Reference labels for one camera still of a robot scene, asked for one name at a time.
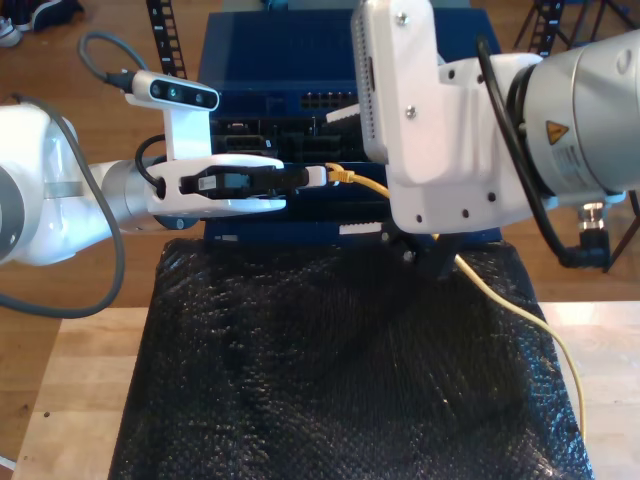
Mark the dark blue sneaker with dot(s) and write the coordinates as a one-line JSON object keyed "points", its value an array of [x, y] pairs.
{"points": [[50, 12]]}

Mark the dark metal stool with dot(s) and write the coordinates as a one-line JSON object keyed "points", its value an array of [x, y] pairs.
{"points": [[575, 30], [524, 25]]}

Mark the black bubble mat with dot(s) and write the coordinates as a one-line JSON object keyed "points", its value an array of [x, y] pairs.
{"points": [[300, 400]]}

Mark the blue rack base plate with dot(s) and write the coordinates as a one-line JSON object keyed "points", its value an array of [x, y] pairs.
{"points": [[275, 232]]}

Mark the black perforated rack post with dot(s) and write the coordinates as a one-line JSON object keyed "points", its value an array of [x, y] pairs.
{"points": [[167, 35], [547, 25]]}

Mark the blue network switch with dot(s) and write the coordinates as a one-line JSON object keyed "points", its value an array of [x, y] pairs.
{"points": [[275, 50]]}

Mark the black rack server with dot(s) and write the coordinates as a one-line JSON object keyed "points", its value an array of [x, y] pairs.
{"points": [[300, 145]]}

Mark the white sneaker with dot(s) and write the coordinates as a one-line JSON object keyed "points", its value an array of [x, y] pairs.
{"points": [[7, 32]]}

